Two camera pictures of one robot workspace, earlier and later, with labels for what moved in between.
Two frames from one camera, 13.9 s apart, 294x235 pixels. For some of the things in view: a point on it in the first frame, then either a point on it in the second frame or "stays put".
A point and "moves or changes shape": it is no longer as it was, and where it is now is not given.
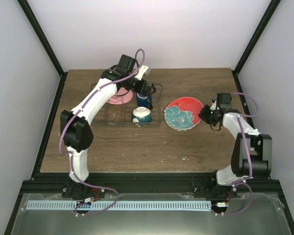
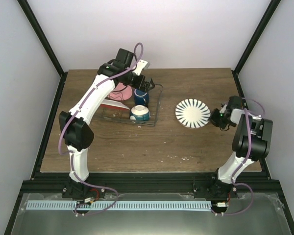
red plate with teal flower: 182,113 to 109,103
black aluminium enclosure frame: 54,182 stays put
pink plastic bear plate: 122,96 stays put
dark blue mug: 144,101 moves or changes shape
